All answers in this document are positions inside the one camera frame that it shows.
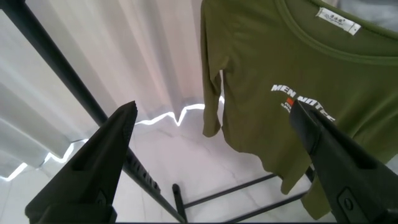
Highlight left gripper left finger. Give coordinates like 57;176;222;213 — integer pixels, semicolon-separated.
24;100;139;224

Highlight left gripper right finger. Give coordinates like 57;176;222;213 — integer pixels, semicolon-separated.
288;99;398;224

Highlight green long-sleeved shirt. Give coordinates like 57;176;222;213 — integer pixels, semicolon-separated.
200;0;398;220

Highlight white curtain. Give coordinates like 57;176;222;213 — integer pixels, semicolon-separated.
0;0;226;182

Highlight black clothes rack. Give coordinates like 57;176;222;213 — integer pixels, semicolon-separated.
0;0;315;224

